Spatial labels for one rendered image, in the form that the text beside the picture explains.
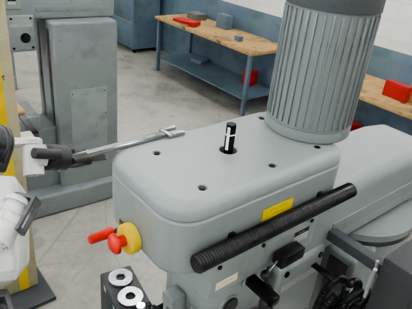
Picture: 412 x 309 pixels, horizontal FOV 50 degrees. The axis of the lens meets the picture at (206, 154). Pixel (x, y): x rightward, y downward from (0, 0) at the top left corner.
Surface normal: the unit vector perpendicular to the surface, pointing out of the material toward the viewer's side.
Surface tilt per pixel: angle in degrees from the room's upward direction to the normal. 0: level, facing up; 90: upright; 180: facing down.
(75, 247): 0
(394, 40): 90
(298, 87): 90
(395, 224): 0
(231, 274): 90
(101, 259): 0
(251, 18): 90
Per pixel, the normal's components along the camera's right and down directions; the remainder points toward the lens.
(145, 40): 0.63, 0.42
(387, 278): -0.78, 0.23
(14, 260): 0.65, -0.28
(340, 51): 0.04, 0.48
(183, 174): 0.09, -0.88
